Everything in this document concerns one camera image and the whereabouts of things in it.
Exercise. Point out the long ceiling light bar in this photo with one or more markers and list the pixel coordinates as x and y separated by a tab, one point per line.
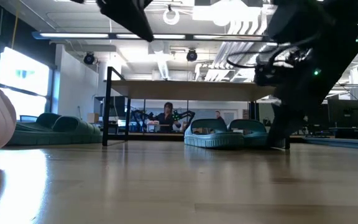
73	35

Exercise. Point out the black computer monitor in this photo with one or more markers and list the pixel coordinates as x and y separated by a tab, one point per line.
345	112

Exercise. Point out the bright window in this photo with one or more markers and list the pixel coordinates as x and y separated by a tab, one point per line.
23	71

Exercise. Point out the person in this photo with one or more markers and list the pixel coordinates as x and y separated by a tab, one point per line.
166	119
219	117

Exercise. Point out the dark green rubber slide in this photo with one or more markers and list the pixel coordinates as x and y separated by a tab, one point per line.
47	118
73	137

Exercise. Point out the wooden shelf black metal frame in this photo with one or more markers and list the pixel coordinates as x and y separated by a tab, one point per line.
182	90

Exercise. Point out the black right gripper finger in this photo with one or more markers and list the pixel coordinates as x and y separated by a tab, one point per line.
286	124

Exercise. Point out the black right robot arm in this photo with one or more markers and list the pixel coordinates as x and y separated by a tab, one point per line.
306	18

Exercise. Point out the black ceiling spotlight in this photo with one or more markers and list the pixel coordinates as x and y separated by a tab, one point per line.
89	58
191	55

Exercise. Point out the black background robot arm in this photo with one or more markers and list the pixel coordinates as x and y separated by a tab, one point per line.
183	115
140	116

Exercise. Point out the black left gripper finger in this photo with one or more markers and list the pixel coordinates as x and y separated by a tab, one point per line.
129	15

